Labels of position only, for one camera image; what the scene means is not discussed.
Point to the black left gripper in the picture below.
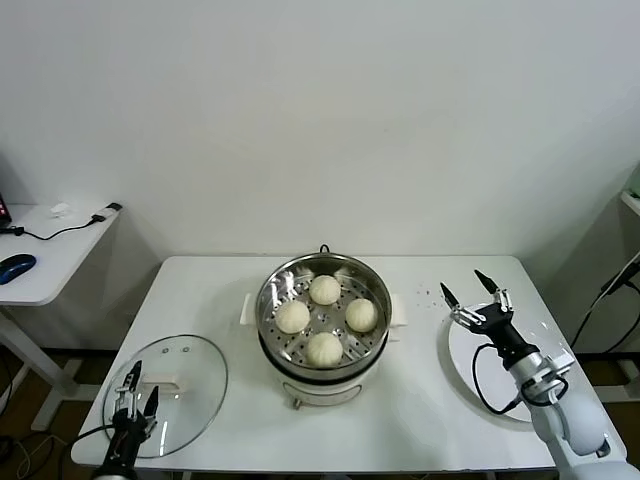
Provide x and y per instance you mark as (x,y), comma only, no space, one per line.
(130,430)

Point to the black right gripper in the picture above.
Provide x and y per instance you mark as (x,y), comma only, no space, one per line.
(500,325)

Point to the round glass pot lid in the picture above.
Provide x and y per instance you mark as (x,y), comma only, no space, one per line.
(200,370)

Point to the white steamed baozi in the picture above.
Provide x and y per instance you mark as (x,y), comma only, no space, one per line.
(324,350)
(324,290)
(361,315)
(292,317)

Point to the blue computer mouse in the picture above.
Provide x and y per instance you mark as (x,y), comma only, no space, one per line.
(17,265)

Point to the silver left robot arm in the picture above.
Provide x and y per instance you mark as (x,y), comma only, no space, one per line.
(115,472)

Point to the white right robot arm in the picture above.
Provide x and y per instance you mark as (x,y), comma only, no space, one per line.
(575,425)

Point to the perforated steel steamer basket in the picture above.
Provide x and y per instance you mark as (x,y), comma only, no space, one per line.
(370,345)

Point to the large white plate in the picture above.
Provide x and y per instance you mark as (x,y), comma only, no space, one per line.
(460,360)

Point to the white side table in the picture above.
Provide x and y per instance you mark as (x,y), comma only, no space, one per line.
(65,250)

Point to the white electric cooker pot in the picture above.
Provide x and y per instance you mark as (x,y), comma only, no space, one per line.
(320,390)

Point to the white shelf board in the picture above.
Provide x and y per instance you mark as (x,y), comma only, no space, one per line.
(631,205)

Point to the small white crumpled object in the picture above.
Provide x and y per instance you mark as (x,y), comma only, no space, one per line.
(60,210)

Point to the dark laptop screen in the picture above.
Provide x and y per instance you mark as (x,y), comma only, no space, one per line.
(4,200)

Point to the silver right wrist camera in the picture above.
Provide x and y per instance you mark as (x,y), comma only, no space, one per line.
(560,359)

